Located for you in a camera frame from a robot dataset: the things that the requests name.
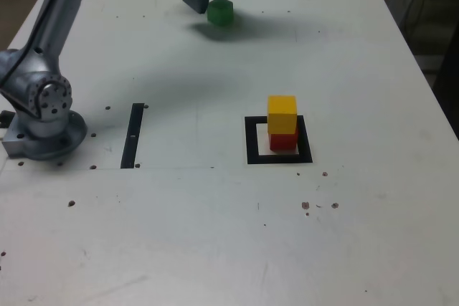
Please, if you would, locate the red cube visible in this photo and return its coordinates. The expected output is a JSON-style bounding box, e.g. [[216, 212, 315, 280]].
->
[[268, 126, 300, 152]]

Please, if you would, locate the black tape square outline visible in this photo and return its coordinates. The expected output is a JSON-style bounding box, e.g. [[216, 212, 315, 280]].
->
[[244, 115, 313, 166]]

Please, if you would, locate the yellow cube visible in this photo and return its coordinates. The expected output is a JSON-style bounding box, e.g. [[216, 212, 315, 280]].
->
[[267, 95, 298, 134]]

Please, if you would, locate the black tape strip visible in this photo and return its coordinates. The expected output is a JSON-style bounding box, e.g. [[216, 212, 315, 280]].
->
[[120, 102, 145, 170]]

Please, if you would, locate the green cube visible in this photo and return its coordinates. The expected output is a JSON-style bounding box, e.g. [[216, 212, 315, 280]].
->
[[207, 0, 235, 28]]

